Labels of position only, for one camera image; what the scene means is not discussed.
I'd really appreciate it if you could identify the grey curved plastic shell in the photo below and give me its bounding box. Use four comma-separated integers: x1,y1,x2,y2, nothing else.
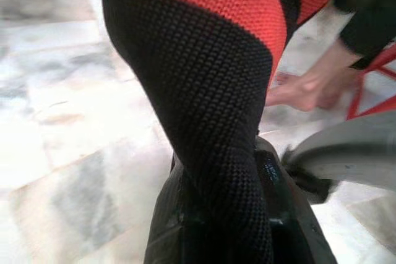
283,114,396,205

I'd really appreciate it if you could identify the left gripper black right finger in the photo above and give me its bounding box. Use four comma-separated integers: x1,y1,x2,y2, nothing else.
254,138,340,264

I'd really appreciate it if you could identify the red plastic clothes hanger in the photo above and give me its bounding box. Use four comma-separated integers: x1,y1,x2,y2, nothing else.
345,49,396,120

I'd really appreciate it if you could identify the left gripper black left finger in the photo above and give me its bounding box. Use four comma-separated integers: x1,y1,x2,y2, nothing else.
145,155,194,264

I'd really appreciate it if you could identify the dark garment with red stripes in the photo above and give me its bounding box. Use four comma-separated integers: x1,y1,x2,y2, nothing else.
101,0,352,264

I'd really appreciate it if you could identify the person's bare hand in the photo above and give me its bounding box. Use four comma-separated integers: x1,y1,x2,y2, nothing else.
265,41,363,113

